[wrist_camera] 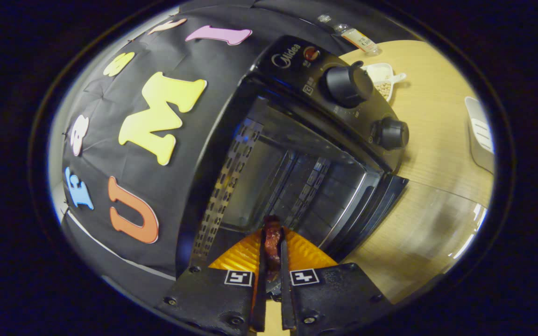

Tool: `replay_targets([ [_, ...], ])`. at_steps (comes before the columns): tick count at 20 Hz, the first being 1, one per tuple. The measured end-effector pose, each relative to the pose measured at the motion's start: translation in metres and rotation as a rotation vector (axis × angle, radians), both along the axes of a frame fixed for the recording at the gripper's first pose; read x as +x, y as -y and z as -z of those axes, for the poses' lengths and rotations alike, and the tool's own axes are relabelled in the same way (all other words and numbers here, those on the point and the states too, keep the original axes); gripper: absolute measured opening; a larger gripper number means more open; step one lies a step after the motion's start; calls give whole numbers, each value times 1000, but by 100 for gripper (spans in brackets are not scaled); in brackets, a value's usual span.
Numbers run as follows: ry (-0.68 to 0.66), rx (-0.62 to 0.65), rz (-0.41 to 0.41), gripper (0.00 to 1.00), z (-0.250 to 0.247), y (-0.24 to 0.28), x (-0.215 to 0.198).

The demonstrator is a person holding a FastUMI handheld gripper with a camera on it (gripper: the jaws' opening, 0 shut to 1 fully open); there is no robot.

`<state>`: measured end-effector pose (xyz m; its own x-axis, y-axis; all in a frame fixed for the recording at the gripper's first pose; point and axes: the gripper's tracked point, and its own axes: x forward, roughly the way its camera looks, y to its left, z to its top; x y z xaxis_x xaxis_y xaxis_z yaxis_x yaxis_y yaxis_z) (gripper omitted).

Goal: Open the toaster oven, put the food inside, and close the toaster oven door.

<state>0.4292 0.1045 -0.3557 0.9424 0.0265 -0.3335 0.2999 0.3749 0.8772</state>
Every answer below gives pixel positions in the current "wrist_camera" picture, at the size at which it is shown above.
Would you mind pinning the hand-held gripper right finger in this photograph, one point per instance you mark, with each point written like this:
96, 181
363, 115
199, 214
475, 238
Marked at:
287, 308

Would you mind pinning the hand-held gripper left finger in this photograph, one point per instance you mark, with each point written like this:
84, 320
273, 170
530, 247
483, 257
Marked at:
259, 312

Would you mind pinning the red meat piece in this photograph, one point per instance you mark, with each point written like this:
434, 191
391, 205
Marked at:
272, 242

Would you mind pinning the black toaster oven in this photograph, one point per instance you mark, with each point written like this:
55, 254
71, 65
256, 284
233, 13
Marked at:
297, 60

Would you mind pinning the white divided plate with beans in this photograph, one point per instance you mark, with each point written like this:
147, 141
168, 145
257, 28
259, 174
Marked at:
381, 74

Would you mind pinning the white rectangular tray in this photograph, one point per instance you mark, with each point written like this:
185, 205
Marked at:
479, 135

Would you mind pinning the black backdrop cloth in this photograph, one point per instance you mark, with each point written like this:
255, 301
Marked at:
96, 102

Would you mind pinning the clear plastic bottle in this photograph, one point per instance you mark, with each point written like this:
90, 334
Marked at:
360, 39

